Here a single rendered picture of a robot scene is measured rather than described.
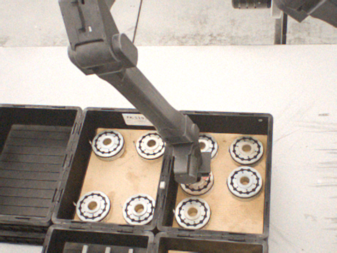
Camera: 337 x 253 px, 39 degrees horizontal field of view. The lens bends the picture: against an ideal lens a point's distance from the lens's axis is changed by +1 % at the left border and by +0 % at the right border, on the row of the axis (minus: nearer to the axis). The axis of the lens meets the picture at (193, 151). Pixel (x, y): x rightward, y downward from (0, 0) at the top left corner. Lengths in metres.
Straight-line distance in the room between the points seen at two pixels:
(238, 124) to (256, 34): 1.53
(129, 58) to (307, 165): 0.90
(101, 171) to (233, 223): 0.45
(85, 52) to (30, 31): 2.46
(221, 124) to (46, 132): 0.60
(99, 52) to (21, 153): 0.85
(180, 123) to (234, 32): 1.88
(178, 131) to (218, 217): 0.36
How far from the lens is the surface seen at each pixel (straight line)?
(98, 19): 0.85
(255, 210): 1.38
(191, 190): 1.38
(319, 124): 1.70
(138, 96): 0.97
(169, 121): 1.08
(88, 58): 0.87
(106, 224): 1.31
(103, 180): 1.49
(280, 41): 2.07
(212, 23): 3.03
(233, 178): 1.40
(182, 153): 1.18
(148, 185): 1.45
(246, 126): 1.47
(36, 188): 1.56
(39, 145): 1.64
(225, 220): 1.37
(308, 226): 1.51
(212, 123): 1.47
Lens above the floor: 2.10
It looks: 59 degrees down
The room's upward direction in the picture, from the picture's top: 12 degrees counter-clockwise
